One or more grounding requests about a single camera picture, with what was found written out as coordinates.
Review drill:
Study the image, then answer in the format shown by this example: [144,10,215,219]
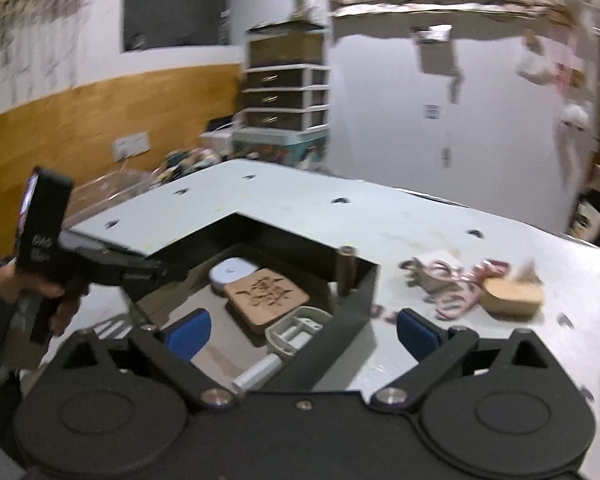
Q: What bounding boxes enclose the white cylinder tube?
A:
[232,352,284,394]

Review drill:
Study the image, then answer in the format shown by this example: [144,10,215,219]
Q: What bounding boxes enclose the white plastic drawer unit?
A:
[242,63,330,131]

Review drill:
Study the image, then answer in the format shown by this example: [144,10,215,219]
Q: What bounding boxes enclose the carved wooden coaster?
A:
[223,268,311,334]

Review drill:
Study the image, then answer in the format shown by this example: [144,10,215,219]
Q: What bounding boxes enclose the person's left hand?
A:
[29,280,90,337]

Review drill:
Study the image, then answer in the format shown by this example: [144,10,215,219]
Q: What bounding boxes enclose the glass fish tank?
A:
[247,27,327,69]

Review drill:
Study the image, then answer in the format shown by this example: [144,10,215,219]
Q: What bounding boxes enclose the wall power socket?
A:
[112,131,151,161]

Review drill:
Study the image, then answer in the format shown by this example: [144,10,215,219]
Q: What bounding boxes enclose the clear plastic storage bin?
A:
[69,168,154,221]

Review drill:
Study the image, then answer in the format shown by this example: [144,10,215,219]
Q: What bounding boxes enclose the pink hanging ribbons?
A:
[555,35,588,98]

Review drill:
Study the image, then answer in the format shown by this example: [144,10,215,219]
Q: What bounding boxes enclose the black box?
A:
[130,211,382,392]

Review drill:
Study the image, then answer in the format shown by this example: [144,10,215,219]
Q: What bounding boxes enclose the pile of plush toys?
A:
[154,147,221,184]

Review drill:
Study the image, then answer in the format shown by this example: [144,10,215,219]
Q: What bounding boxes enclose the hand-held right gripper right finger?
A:
[370,308,557,409]

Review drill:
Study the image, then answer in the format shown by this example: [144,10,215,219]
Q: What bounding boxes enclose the white plush sheep toy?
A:
[554,102,591,134]

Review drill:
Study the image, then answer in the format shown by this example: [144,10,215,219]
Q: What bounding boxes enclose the small grey plastic tray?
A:
[264,305,334,356]

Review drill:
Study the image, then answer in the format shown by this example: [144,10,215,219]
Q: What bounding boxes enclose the person's left forearm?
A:
[0,255,37,401]

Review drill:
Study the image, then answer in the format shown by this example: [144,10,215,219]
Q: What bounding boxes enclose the round white device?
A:
[209,257,261,286]

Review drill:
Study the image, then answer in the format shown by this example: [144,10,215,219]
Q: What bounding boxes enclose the painted floral cabinet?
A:
[232,127,329,169]

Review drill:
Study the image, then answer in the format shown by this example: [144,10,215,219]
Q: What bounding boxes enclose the hanging charm string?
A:
[440,67,463,167]

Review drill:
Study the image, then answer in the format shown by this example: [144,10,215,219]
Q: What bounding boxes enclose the brown wooden cylinder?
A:
[337,245,357,296]

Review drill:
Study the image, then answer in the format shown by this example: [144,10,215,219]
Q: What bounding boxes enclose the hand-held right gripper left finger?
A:
[52,308,241,410]

